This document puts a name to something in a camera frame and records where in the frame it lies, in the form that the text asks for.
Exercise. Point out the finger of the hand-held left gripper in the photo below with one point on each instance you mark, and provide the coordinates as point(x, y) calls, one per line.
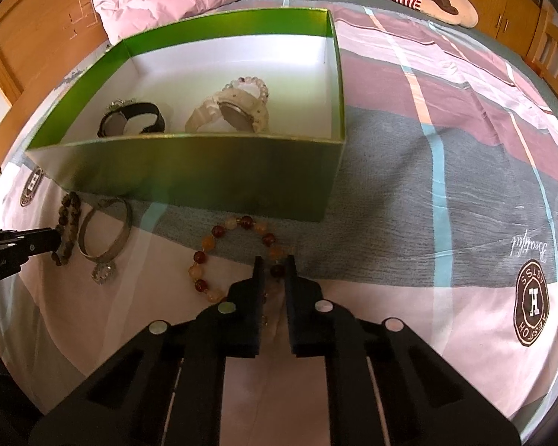
point(37, 241)

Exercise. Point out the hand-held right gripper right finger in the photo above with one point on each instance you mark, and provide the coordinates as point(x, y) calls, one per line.
point(290, 272)

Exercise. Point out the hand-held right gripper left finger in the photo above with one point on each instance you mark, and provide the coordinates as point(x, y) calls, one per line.
point(259, 272)

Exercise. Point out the green cardboard box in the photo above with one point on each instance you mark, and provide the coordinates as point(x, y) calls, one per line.
point(190, 172)

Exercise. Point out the white wristwatch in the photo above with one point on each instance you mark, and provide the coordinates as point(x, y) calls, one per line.
point(235, 114)

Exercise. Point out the black wristwatch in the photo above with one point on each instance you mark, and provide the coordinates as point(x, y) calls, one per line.
point(144, 111)

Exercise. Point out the silver bangle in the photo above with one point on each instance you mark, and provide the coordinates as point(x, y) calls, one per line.
point(84, 253)

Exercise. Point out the wooden headboard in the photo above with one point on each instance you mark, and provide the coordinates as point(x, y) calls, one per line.
point(37, 32)

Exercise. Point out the wooden bed rail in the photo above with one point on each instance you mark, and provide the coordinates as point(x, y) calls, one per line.
point(555, 55)

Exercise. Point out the wooden wall cabinets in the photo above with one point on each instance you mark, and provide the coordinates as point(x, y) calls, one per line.
point(507, 0)

